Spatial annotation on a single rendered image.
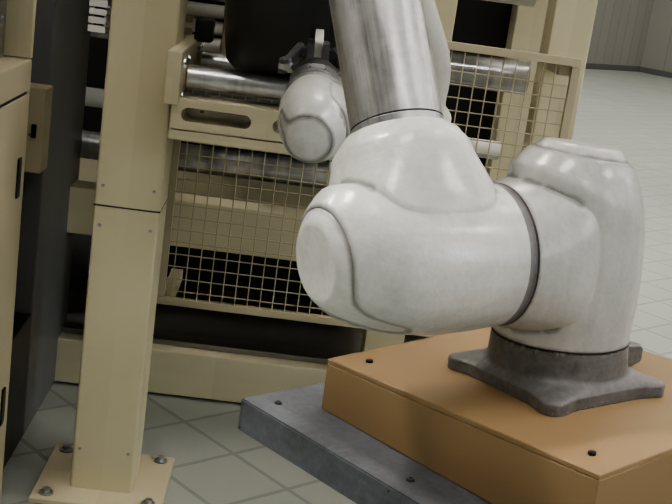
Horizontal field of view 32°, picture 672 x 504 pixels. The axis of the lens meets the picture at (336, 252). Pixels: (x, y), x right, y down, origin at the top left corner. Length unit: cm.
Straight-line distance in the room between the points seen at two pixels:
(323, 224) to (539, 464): 31
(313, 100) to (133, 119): 67
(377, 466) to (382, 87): 40
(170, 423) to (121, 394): 48
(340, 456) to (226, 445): 158
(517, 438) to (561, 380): 13
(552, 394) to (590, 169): 24
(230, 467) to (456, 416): 154
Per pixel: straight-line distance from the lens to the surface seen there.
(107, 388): 247
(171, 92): 219
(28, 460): 270
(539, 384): 129
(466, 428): 123
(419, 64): 124
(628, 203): 128
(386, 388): 130
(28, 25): 222
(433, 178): 116
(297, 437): 132
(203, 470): 271
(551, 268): 123
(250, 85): 221
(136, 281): 239
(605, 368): 131
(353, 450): 129
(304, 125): 170
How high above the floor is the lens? 117
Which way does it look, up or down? 14 degrees down
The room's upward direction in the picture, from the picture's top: 8 degrees clockwise
